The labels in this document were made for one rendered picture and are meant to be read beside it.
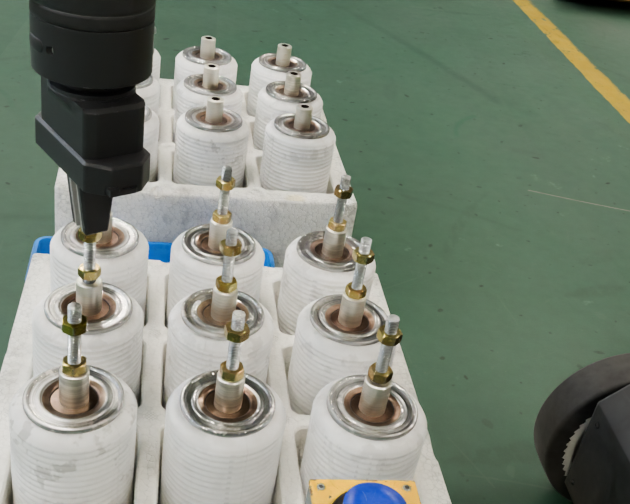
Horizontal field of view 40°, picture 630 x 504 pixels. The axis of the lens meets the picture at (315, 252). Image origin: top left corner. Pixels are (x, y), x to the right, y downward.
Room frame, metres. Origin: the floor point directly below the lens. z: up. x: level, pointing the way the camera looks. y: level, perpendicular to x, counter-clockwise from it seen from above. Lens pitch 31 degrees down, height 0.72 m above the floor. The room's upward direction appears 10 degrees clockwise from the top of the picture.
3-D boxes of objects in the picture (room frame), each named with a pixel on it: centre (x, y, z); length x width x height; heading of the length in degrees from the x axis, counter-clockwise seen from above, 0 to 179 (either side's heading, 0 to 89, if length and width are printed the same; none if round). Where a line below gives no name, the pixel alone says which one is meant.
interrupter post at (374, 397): (0.55, -0.07, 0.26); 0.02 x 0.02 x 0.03
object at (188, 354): (0.64, 0.07, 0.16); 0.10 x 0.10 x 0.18
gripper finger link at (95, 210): (0.60, 0.18, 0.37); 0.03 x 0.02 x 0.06; 133
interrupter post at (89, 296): (0.61, 0.19, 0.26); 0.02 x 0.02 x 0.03
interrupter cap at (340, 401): (0.55, -0.07, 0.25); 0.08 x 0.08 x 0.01
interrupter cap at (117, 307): (0.61, 0.19, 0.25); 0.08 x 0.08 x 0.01
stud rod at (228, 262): (0.64, 0.07, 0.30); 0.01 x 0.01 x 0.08
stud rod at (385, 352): (0.55, -0.07, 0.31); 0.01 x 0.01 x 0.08
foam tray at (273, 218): (1.17, 0.19, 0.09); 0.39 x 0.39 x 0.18; 13
